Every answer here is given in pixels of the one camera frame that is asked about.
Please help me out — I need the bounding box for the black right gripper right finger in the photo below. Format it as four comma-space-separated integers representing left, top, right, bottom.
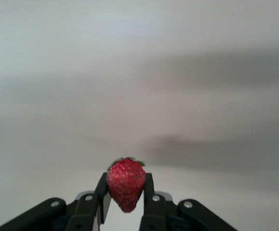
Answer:
139, 172, 239, 231

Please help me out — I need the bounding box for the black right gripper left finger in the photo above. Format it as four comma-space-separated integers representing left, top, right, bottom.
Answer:
0, 172, 112, 231

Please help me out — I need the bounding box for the red strawberry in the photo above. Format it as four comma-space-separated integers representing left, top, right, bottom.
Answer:
106, 156, 146, 214

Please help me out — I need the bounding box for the brown table cover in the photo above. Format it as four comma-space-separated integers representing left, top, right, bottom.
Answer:
0, 0, 279, 231

